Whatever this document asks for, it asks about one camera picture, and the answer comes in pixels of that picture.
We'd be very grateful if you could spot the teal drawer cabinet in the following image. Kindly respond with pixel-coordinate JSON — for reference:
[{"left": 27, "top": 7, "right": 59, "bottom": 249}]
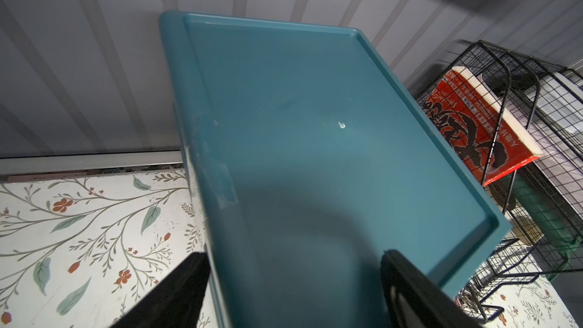
[{"left": 159, "top": 11, "right": 510, "bottom": 327}]

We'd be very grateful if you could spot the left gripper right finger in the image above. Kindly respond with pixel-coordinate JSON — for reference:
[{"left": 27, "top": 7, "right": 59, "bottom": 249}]
[{"left": 380, "top": 250, "right": 479, "bottom": 327}]

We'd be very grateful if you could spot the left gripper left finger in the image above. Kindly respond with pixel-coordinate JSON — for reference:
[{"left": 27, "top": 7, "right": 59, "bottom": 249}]
[{"left": 113, "top": 252, "right": 210, "bottom": 328}]

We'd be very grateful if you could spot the floral table mat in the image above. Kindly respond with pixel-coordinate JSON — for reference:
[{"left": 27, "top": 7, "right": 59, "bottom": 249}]
[{"left": 1, "top": 169, "right": 488, "bottom": 327}]

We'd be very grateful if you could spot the black wire desk organizer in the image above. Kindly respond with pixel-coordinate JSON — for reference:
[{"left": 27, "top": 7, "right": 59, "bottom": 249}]
[{"left": 417, "top": 40, "right": 582, "bottom": 326}]

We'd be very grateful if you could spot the red book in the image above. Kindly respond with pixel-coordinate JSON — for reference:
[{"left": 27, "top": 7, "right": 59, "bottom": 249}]
[{"left": 422, "top": 66, "right": 544, "bottom": 185}]

